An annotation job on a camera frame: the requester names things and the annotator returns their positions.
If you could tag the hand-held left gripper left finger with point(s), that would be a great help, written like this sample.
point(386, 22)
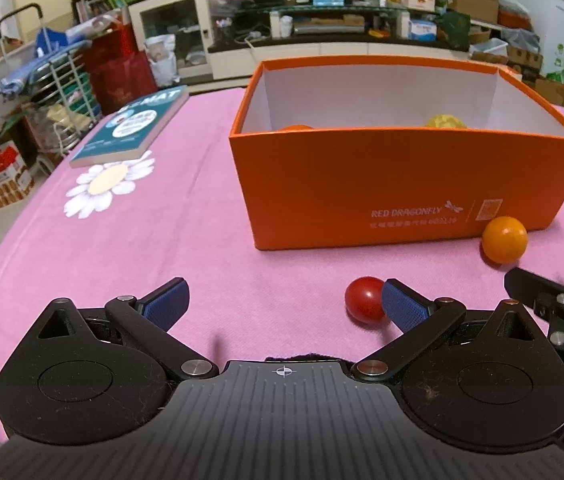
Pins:
point(167, 301)

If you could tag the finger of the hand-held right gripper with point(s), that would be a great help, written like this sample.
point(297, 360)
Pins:
point(537, 287)

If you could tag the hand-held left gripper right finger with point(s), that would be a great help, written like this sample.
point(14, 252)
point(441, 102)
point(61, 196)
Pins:
point(404, 305)

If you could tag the red cherry tomato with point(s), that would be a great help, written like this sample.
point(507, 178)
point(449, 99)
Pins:
point(364, 300)

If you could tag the small orange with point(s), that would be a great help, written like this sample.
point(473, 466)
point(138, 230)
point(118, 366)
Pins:
point(504, 239)
point(297, 128)

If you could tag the orange cardboard box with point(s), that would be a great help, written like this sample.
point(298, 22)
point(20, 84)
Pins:
point(337, 185)

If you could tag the yellow green apple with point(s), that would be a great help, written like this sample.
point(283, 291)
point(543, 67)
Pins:
point(444, 122)

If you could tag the pink daisy print tablecloth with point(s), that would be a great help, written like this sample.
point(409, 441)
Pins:
point(161, 240)

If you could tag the teal paperback book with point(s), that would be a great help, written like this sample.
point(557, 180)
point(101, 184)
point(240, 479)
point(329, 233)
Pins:
point(131, 127)

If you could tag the red gift bags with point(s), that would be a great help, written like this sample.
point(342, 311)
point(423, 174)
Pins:
point(121, 75)

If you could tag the white plastic bag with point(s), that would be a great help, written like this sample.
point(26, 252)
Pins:
point(161, 62)

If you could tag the dark green bag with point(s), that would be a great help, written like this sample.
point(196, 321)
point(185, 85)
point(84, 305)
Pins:
point(454, 30)

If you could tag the white and black TV stand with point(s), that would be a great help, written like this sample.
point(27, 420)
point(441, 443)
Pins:
point(242, 60)

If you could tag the brown cardboard box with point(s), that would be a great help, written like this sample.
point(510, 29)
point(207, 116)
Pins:
point(474, 2)

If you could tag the blue and white box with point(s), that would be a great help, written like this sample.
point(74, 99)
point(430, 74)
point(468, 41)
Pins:
point(422, 30)

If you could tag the white glass door cabinet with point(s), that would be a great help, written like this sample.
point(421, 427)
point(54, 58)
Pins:
point(171, 30)

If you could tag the white power strip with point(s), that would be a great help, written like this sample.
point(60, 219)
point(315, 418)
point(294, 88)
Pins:
point(254, 36)

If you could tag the white bottle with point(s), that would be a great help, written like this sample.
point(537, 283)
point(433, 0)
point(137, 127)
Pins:
point(277, 25)

